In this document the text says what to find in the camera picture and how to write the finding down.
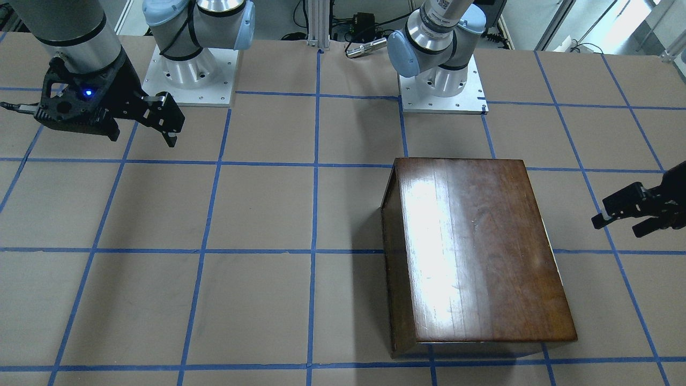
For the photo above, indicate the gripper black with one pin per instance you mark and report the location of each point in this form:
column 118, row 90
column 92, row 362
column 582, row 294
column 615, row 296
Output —
column 676, row 188
column 121, row 84

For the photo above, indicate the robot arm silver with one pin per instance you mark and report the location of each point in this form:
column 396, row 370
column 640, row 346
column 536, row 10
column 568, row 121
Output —
column 182, row 29
column 435, row 48

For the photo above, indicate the dark wooden drawer cabinet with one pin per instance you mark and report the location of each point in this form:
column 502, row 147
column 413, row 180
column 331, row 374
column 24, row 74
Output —
column 468, row 263

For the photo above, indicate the silver cylindrical tool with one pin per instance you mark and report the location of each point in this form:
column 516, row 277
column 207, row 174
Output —
column 366, row 48

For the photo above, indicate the black power adapter box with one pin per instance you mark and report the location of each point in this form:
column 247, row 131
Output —
column 363, row 26

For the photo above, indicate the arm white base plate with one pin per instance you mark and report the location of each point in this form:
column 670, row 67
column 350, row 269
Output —
column 205, row 81
column 444, row 91

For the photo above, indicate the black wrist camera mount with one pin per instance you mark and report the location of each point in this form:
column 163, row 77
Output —
column 87, row 103

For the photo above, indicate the aluminium frame post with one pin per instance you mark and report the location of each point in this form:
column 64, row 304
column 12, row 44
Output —
column 318, row 24

